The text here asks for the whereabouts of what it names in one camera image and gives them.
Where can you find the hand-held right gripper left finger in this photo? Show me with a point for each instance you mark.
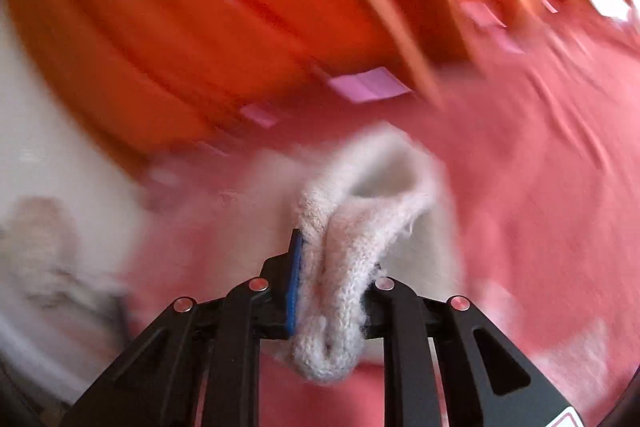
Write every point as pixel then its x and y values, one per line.
pixel 295 287

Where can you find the pale fluffy cloth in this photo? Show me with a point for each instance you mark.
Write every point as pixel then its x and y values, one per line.
pixel 45 247

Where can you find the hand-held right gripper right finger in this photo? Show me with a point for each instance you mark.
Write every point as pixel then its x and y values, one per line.
pixel 400 312

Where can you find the pink knit sweater black hearts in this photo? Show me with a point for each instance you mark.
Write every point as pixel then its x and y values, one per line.
pixel 345 257

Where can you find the pink fleece blanket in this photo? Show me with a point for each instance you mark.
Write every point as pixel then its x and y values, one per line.
pixel 525 187

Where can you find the orange curtain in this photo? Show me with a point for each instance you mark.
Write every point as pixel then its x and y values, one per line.
pixel 200 7

